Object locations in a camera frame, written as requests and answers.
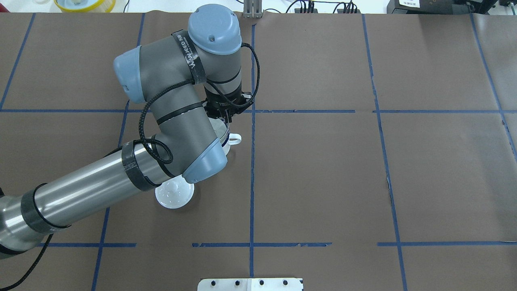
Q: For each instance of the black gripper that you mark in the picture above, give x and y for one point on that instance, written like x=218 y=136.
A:
x=222 y=110

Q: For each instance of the white round lid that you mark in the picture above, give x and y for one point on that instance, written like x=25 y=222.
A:
x=174 y=193

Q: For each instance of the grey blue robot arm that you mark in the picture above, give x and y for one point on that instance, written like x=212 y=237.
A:
x=184 y=81

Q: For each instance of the white enamel mug blue rim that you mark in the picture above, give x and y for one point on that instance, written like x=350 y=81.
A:
x=228 y=140

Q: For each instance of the aluminium frame post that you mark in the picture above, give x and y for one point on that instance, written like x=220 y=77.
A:
x=252 y=8

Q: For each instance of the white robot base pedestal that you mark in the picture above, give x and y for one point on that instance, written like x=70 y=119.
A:
x=251 y=284

